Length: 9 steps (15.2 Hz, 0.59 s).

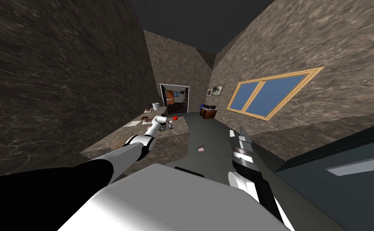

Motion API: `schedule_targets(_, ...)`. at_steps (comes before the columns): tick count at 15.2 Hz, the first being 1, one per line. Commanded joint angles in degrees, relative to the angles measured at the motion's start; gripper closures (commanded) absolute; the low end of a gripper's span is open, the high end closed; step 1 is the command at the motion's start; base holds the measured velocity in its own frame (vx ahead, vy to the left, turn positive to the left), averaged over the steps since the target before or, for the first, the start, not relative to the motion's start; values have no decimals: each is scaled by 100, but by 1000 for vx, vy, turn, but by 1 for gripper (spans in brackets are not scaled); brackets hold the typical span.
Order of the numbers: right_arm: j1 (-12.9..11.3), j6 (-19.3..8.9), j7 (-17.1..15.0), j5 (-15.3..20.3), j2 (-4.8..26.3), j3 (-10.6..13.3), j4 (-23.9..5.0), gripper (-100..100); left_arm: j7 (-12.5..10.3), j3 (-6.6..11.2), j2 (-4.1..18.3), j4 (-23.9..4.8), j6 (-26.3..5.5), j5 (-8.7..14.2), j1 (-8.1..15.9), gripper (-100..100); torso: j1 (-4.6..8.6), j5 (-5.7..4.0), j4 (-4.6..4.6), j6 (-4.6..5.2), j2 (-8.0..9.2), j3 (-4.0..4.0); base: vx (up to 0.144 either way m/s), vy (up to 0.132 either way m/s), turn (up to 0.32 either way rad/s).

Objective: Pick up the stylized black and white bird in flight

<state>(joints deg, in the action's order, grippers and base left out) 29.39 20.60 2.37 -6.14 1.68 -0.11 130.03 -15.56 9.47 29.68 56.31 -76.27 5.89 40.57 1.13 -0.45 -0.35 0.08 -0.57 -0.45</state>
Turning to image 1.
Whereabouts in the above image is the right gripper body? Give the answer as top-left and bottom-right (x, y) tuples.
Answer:
(230, 134), (252, 152)

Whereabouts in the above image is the open doorway with orange door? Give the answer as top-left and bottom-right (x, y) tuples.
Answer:
(159, 83), (191, 115)

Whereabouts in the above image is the wood framed window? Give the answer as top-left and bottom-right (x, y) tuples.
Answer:
(226, 67), (325, 122)

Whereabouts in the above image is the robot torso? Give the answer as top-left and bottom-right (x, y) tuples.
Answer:
(57, 163), (291, 231)

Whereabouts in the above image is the dark teal cupboard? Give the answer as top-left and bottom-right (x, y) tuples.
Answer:
(274, 128), (374, 231)

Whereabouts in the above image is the pale grey bar handle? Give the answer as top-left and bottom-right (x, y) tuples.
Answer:
(325, 153), (374, 177)

